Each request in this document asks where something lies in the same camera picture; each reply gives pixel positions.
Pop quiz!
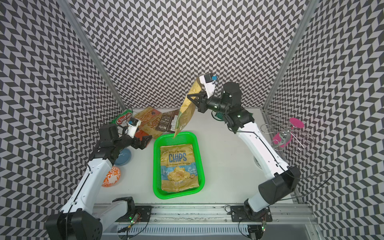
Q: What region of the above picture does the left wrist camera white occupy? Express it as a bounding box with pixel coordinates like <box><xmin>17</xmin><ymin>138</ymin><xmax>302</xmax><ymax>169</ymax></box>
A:
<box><xmin>126</xmin><ymin>118</ymin><xmax>142</xmax><ymax>138</ymax></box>

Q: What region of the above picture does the green plastic basket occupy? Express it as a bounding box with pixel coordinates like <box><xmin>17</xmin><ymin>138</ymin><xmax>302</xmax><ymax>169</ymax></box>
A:
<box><xmin>153</xmin><ymin>132</ymin><xmax>205</xmax><ymax>200</ymax></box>

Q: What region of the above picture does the blue bowl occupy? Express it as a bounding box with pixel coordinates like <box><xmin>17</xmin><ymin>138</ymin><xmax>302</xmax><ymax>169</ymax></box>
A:
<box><xmin>114</xmin><ymin>148</ymin><xmax>132</xmax><ymax>167</ymax></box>

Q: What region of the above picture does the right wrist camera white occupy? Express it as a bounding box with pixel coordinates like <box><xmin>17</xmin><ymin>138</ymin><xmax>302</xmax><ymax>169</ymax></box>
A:
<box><xmin>199</xmin><ymin>73</ymin><xmax>218</xmax><ymax>99</ymax></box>

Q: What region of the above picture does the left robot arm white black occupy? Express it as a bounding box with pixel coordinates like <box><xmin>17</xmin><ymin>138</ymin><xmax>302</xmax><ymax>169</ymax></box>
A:
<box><xmin>45</xmin><ymin>119</ymin><xmax>152</xmax><ymax>240</ymax></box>

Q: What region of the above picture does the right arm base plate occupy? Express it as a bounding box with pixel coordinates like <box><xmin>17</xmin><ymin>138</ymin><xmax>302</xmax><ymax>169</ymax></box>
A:
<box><xmin>229</xmin><ymin>205</ymin><xmax>273</xmax><ymax>223</ymax></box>

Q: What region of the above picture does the brown dark snack bag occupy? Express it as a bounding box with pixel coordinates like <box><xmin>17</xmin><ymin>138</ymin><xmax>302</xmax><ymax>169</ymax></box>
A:
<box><xmin>155</xmin><ymin>110</ymin><xmax>180</xmax><ymax>133</ymax></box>

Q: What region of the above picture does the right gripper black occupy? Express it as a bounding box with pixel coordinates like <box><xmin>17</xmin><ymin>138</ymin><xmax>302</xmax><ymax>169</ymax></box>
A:
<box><xmin>187</xmin><ymin>89</ymin><xmax>230</xmax><ymax>114</ymax></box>

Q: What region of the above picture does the orange Chips bag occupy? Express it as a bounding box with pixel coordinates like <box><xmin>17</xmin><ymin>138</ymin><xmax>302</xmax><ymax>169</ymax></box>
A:
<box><xmin>134</xmin><ymin>107</ymin><xmax>163</xmax><ymax>139</ymax></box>

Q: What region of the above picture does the orange patterned bowl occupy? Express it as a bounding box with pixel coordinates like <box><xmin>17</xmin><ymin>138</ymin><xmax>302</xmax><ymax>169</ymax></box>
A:
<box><xmin>102</xmin><ymin>167</ymin><xmax>122</xmax><ymax>188</ymax></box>

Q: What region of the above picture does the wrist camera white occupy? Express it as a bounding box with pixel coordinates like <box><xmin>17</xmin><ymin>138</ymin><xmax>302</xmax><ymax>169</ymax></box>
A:
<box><xmin>126</xmin><ymin>118</ymin><xmax>142</xmax><ymax>138</ymax></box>
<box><xmin>199</xmin><ymin>73</ymin><xmax>218</xmax><ymax>99</ymax></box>

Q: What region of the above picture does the green red Chuba bag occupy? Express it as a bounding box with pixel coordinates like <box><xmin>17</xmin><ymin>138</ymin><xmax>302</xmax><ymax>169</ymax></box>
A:
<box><xmin>111</xmin><ymin>109</ymin><xmax>133</xmax><ymax>126</ymax></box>

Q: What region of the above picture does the aluminium front rail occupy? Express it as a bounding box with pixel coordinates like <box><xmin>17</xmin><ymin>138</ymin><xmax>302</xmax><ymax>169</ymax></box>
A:
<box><xmin>135</xmin><ymin>204</ymin><xmax>317</xmax><ymax>225</ymax></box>

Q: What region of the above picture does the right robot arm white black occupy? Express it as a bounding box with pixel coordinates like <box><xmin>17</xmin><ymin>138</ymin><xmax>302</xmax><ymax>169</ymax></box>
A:
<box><xmin>187</xmin><ymin>82</ymin><xmax>301</xmax><ymax>221</ymax></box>

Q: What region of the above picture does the red orange snack bag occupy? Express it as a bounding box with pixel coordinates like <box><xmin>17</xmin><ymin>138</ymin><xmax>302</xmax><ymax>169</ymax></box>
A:
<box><xmin>135</xmin><ymin>130</ymin><xmax>148</xmax><ymax>140</ymax></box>

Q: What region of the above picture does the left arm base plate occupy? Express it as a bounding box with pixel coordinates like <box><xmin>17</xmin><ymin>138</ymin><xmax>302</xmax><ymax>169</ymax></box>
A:
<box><xmin>116</xmin><ymin>206</ymin><xmax>153</xmax><ymax>223</ymax></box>

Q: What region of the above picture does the yellow blue Chips bag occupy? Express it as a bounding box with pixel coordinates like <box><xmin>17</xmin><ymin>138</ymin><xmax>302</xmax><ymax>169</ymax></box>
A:
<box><xmin>160</xmin><ymin>144</ymin><xmax>200</xmax><ymax>193</ymax></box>

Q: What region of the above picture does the yellow green Chips bag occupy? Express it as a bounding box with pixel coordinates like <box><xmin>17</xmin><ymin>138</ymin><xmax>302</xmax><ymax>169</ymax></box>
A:
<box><xmin>174</xmin><ymin>77</ymin><xmax>205</xmax><ymax>137</ymax></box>

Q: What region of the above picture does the chrome pink cup stand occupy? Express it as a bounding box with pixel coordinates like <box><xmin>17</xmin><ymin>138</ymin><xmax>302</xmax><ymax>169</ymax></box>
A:
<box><xmin>254</xmin><ymin>111</ymin><xmax>315</xmax><ymax>174</ymax></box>

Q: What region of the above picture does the green Real chips bag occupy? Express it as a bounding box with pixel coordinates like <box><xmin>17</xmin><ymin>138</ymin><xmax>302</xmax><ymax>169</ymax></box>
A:
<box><xmin>214</xmin><ymin>112</ymin><xmax>224</xmax><ymax>121</ymax></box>

